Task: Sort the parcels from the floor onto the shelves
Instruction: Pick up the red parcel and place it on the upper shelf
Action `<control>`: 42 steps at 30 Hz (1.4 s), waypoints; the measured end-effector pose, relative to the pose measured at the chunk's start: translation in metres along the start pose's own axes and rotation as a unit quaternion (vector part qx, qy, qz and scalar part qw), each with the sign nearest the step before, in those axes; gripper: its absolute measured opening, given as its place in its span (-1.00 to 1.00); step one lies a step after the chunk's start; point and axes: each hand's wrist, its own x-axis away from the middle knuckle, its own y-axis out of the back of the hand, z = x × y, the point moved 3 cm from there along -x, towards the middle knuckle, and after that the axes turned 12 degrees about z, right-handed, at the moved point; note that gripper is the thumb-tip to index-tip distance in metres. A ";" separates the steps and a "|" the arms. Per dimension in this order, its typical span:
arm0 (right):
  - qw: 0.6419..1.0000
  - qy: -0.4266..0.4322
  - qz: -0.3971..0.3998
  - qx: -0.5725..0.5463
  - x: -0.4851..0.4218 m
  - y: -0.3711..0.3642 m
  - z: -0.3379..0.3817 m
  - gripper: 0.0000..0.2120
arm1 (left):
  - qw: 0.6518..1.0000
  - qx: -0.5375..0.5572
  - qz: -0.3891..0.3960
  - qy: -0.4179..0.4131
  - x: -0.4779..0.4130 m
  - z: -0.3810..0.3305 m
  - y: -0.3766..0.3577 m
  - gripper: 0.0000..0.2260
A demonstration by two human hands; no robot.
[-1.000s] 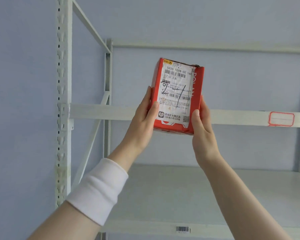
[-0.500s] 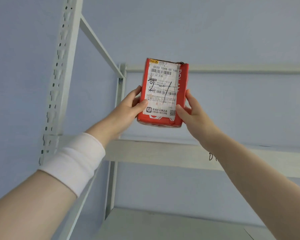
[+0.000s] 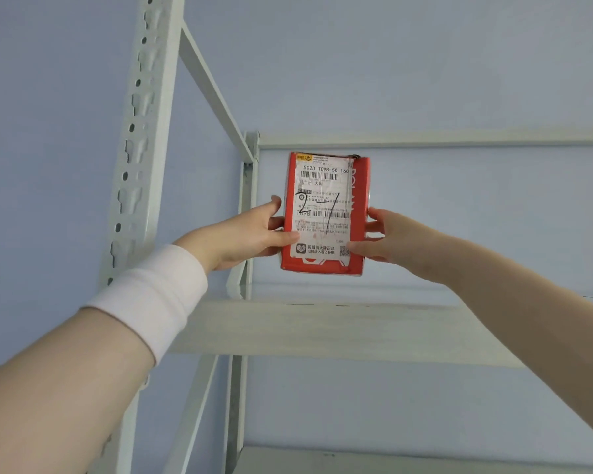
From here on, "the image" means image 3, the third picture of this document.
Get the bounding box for white metal shelf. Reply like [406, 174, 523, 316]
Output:
[86, 0, 593, 474]

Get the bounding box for person's left forearm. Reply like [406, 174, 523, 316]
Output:
[0, 308, 157, 474]

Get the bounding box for white wristband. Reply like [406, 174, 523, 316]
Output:
[81, 244, 210, 367]

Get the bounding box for person's left hand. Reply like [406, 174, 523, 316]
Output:
[173, 194, 301, 276]

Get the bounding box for person's right hand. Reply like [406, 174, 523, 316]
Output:
[347, 207, 457, 286]

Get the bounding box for person's right forearm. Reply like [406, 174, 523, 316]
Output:
[437, 239, 593, 448]

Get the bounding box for red parcel box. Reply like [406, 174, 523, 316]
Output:
[280, 151, 372, 277]

